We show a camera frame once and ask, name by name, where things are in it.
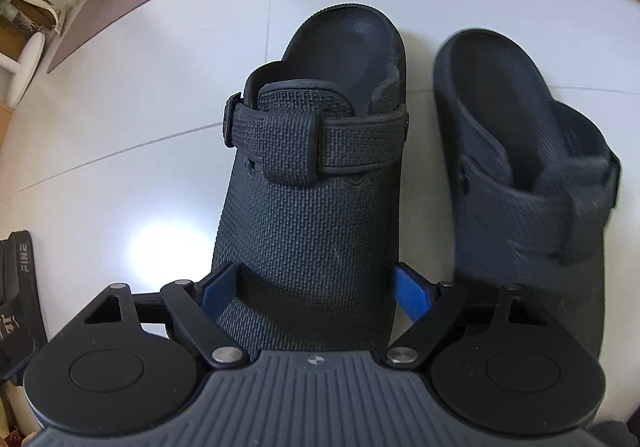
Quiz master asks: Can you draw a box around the black slide sandal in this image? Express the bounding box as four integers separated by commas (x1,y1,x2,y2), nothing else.
0,229,48,380

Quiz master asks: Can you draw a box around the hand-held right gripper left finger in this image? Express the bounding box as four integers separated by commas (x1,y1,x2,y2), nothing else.
84,261,250,369

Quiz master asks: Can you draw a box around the white standing fan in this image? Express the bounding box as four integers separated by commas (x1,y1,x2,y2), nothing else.
0,33,47,108

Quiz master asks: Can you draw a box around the black strap clog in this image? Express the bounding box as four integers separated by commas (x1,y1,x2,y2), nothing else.
212,4,410,353
432,28,622,358

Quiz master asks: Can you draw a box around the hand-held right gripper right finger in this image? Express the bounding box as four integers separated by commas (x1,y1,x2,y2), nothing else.
381,262,548,369

